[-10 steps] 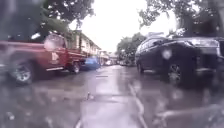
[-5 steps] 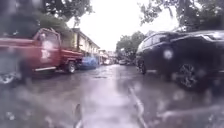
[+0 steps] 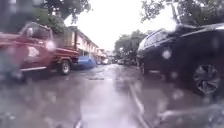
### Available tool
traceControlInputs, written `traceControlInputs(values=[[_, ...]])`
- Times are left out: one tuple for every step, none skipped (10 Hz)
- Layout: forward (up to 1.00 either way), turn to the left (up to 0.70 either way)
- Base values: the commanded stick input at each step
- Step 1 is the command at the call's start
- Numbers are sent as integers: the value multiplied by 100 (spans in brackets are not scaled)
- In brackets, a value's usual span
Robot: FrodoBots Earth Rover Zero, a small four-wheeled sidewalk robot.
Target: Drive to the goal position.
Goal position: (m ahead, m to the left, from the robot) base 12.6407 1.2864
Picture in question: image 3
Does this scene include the distant green trees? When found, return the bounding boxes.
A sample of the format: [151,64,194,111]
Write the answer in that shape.
[113,29,148,64]

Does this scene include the blue car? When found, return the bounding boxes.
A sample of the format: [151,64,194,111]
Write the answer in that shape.
[71,54,98,70]

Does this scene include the row of buildings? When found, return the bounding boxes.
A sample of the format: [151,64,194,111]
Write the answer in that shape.
[54,25,111,66]

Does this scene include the wet grey asphalt road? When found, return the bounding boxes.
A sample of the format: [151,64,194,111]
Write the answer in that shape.
[0,63,224,128]

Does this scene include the dark suv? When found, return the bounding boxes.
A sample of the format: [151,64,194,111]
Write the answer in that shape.
[135,28,188,79]

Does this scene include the red pickup truck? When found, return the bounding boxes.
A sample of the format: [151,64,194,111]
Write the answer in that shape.
[0,21,80,81]

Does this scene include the large overhanging tree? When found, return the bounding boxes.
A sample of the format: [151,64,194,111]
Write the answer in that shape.
[0,0,92,34]

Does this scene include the black car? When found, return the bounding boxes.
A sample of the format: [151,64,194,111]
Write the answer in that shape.
[173,22,224,98]

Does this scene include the tree branches over cars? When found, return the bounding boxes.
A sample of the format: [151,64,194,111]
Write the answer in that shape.
[139,0,224,28]

